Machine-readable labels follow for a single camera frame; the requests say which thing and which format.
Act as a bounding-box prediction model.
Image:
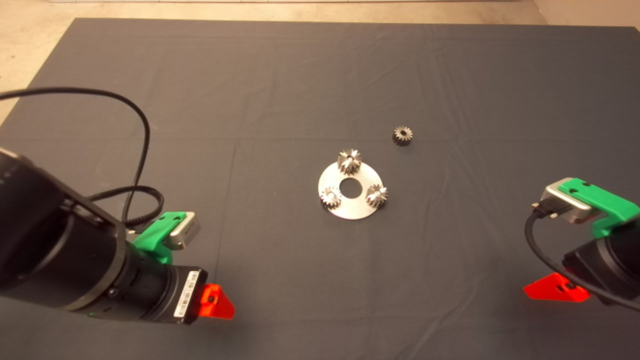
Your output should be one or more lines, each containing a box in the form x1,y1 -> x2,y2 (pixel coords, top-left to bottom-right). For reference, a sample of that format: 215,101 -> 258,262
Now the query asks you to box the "black right camera cable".
524,200 -> 640,313

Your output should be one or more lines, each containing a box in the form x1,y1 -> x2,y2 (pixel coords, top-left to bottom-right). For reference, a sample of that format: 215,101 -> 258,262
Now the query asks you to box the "large steel gear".
337,148 -> 363,176

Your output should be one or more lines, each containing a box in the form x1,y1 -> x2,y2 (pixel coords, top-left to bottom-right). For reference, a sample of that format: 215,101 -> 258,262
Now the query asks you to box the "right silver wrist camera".
542,182 -> 601,226

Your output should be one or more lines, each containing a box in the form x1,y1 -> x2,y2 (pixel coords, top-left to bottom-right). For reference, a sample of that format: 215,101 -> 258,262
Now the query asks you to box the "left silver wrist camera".
165,212 -> 202,251

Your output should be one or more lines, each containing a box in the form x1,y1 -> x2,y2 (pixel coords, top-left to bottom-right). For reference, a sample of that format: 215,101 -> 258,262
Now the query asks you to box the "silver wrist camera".
165,212 -> 202,251
542,182 -> 601,226

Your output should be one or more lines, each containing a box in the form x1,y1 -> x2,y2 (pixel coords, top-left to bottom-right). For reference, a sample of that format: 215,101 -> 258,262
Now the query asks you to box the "dark grey table cloth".
0,17 -> 640,360

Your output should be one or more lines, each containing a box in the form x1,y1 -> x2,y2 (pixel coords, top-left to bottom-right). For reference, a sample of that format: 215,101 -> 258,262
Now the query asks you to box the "round metal plate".
318,160 -> 385,221

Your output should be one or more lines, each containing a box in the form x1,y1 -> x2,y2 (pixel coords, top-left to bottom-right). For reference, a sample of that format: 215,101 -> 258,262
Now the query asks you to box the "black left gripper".
97,244 -> 236,326

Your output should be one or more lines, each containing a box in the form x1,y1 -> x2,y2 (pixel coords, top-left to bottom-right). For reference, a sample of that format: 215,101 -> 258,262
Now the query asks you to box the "left green camera mount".
131,211 -> 187,266

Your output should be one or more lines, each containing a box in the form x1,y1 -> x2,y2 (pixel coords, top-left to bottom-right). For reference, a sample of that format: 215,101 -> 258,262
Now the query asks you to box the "smooth black left arm cable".
0,87 -> 152,226

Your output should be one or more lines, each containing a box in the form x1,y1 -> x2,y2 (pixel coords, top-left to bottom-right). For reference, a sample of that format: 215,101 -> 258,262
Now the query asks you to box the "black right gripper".
523,220 -> 640,307

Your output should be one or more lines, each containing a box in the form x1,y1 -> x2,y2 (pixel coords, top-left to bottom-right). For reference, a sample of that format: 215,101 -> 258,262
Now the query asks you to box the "right green camera mount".
557,177 -> 640,239

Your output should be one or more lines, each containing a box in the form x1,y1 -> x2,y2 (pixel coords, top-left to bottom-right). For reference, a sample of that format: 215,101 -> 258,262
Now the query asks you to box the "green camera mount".
131,211 -> 187,266
557,177 -> 640,239

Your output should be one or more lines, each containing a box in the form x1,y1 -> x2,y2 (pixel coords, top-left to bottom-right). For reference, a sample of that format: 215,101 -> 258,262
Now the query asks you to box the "braided black left arm cable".
85,185 -> 166,228

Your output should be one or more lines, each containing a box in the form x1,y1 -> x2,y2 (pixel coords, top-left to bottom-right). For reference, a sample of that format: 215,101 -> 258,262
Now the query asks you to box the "small steel gear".
365,184 -> 389,208
320,186 -> 343,210
392,126 -> 414,147

